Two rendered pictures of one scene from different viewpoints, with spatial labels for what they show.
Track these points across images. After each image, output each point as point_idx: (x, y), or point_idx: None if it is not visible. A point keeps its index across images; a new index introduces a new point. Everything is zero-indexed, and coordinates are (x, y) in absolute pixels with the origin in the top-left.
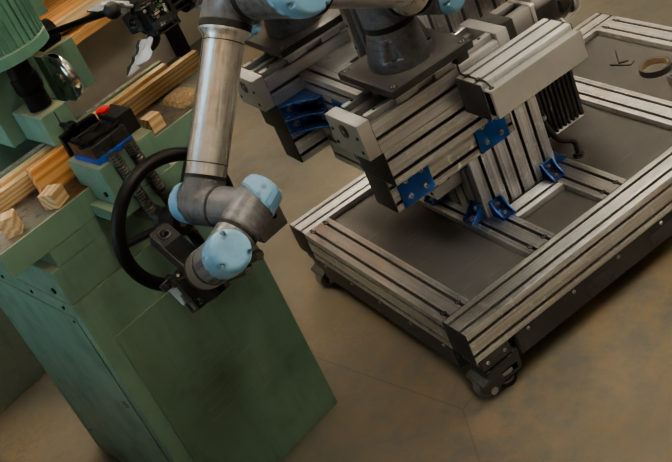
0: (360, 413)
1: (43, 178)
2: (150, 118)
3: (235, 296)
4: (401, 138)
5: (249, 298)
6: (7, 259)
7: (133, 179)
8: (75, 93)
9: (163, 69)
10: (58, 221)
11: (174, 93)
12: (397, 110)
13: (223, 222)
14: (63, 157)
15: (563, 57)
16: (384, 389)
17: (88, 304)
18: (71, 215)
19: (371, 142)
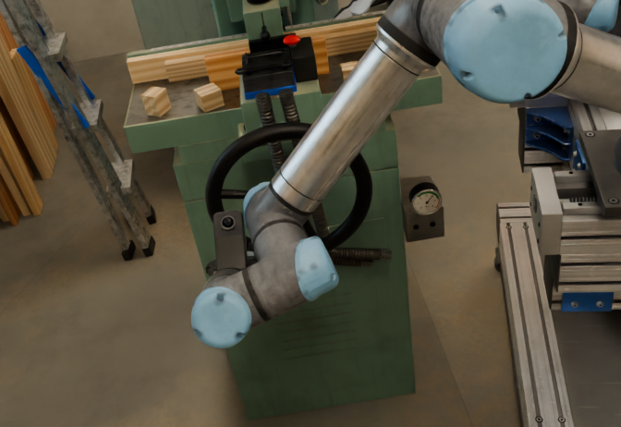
0: (422, 421)
1: (216, 72)
2: (347, 70)
3: (356, 268)
4: (593, 251)
5: (370, 276)
6: (131, 134)
7: (252, 139)
8: None
9: None
10: (198, 124)
11: None
12: (607, 223)
13: (242, 277)
14: None
15: None
16: (458, 416)
17: (200, 207)
18: (214, 125)
19: (552, 237)
